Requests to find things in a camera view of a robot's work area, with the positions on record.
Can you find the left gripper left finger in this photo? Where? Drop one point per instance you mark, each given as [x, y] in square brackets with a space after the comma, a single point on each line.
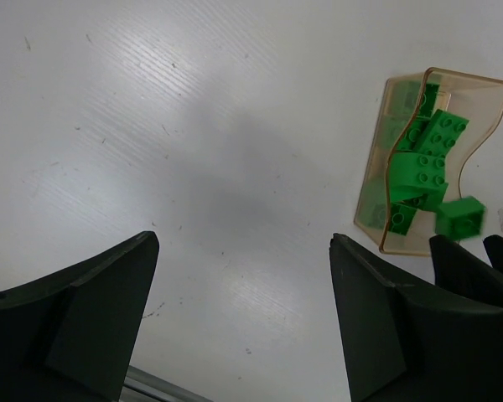
[69, 336]

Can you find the dark green lego brick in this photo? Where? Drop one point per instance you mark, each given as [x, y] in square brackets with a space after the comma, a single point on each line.
[428, 102]

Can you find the green small lego brick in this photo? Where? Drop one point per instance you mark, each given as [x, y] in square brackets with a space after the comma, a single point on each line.
[417, 179]

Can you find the tan translucent container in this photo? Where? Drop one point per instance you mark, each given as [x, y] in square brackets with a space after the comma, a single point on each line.
[475, 97]

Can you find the aluminium rail front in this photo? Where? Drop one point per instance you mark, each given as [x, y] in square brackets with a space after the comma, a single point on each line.
[142, 386]

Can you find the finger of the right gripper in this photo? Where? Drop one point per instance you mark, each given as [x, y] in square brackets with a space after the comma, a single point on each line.
[494, 249]
[458, 271]

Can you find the green square lego brick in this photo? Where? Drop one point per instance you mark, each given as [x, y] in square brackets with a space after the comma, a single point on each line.
[413, 132]

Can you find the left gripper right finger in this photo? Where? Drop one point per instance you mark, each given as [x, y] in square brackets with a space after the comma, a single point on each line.
[405, 339]

